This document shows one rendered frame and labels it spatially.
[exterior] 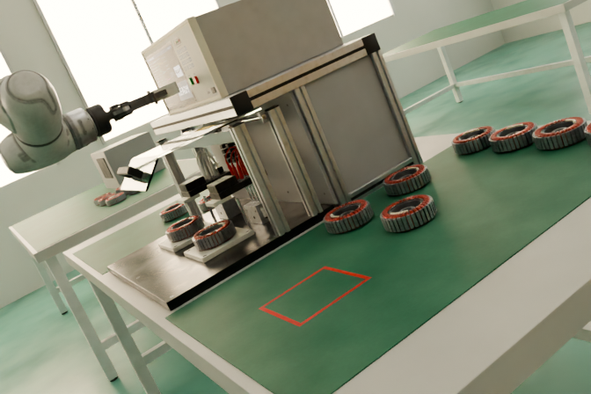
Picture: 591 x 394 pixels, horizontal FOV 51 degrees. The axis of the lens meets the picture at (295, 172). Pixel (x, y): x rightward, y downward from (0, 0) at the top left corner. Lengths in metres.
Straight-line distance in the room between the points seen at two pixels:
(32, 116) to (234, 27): 0.52
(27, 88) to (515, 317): 0.99
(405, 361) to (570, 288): 0.23
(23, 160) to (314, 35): 0.78
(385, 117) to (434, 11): 6.93
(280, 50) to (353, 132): 0.28
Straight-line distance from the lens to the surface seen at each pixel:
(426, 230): 1.21
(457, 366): 0.80
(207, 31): 1.53
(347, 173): 1.55
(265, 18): 1.60
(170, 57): 1.72
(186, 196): 1.83
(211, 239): 1.56
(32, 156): 1.49
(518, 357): 0.81
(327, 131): 1.52
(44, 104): 1.35
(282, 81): 1.46
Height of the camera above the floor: 1.17
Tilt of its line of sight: 11 degrees down
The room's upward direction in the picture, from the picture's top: 23 degrees counter-clockwise
